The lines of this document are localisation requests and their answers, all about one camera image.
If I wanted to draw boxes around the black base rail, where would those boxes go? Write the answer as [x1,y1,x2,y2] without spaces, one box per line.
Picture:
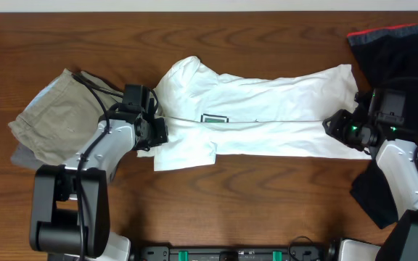
[136,244,336,261]

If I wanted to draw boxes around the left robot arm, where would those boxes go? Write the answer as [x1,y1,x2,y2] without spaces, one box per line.
[29,112,168,259]

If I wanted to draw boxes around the folded grey garment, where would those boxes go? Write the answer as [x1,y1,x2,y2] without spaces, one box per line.
[10,143,44,170]

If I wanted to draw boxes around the white printed t-shirt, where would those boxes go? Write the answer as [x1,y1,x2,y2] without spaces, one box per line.
[138,56,366,171]

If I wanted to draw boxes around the folded khaki trousers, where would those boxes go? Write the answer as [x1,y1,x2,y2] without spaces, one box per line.
[8,68,126,167]

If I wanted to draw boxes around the black garment red trim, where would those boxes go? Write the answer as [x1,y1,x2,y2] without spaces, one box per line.
[348,24,418,229]

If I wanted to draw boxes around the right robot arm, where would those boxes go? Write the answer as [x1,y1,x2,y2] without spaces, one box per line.
[322,89,418,261]

